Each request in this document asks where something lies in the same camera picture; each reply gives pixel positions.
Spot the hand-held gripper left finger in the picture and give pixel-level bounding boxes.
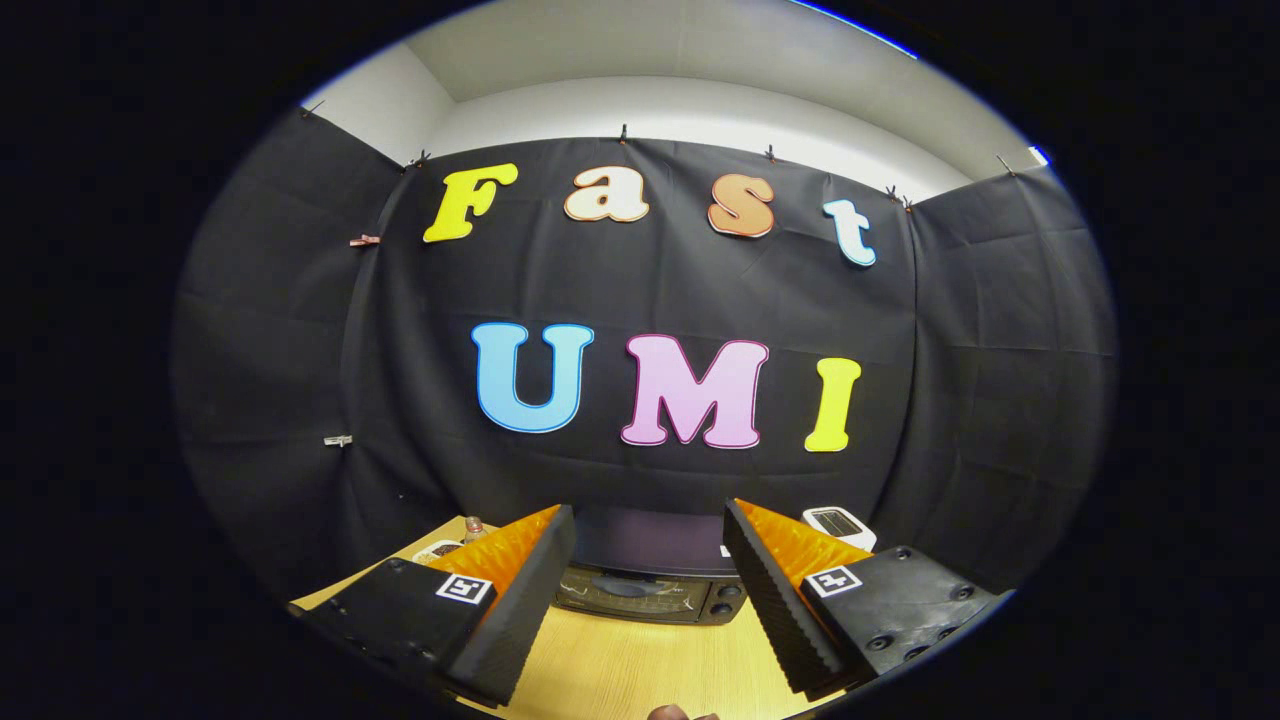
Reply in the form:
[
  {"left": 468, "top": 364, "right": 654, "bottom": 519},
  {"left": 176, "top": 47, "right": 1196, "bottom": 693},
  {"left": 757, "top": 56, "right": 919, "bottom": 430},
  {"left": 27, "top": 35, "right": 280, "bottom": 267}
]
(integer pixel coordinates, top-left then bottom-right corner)
[{"left": 300, "top": 504, "right": 578, "bottom": 709}]

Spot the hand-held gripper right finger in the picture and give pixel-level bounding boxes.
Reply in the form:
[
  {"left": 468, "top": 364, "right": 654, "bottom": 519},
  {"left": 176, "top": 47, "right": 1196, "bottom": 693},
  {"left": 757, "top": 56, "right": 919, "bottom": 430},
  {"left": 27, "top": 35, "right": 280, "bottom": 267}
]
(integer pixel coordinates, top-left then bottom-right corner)
[{"left": 722, "top": 498, "right": 1001, "bottom": 701}]

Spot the black toaster oven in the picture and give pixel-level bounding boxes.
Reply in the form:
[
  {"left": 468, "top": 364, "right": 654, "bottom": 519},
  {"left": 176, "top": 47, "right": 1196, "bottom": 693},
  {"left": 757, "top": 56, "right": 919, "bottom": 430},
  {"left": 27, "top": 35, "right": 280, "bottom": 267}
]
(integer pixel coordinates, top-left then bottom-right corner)
[{"left": 553, "top": 505, "right": 749, "bottom": 626}]

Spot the white pop-up toaster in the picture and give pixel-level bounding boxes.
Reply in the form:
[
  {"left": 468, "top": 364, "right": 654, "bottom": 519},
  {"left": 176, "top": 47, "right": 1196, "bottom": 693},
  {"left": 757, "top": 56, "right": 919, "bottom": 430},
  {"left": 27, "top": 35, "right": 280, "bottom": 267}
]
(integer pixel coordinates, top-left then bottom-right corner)
[{"left": 802, "top": 506, "right": 878, "bottom": 553}]

